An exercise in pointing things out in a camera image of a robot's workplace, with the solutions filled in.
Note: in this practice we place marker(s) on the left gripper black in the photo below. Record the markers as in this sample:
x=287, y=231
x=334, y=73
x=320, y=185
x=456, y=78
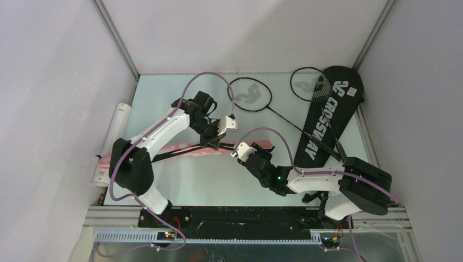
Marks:
x=213, y=142

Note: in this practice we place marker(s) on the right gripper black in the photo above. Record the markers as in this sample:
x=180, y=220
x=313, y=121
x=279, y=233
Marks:
x=262, y=152

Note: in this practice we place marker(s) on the white shuttlecock tube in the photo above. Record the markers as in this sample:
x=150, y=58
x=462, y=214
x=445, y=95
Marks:
x=116, y=130

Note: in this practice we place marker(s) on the pink SPORT racket bag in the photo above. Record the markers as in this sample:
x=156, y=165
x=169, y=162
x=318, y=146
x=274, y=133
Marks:
x=188, y=150

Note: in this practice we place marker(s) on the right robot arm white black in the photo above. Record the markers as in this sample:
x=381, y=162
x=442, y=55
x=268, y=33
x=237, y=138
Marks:
x=353, y=187

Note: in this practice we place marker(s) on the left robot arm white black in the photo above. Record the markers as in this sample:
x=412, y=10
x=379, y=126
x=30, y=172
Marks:
x=131, y=160

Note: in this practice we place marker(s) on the black racket left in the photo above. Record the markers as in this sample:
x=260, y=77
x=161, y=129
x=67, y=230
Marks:
x=252, y=95

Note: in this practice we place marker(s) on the black racket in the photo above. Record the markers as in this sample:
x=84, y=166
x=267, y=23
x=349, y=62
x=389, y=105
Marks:
x=252, y=95
x=310, y=84

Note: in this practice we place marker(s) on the black racket bag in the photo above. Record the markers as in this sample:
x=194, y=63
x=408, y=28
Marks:
x=347, y=93

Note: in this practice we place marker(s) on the right controller board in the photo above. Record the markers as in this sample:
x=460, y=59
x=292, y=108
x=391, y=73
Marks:
x=331, y=242

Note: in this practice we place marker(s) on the controller board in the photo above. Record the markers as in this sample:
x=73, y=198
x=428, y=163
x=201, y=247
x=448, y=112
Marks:
x=165, y=236
x=331, y=242

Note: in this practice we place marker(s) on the black racket right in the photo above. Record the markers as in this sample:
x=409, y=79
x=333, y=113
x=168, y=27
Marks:
x=310, y=84

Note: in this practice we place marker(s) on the left controller board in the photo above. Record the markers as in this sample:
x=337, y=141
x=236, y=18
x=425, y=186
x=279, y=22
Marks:
x=165, y=236

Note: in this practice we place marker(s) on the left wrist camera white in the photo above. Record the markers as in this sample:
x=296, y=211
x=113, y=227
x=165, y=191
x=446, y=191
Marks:
x=227, y=124

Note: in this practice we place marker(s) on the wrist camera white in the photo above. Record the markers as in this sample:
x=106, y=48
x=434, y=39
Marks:
x=227, y=124
x=243, y=151

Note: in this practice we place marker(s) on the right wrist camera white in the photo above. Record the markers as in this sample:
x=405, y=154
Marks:
x=243, y=151

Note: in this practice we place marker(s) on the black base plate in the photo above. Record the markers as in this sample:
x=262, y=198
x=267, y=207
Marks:
x=249, y=223

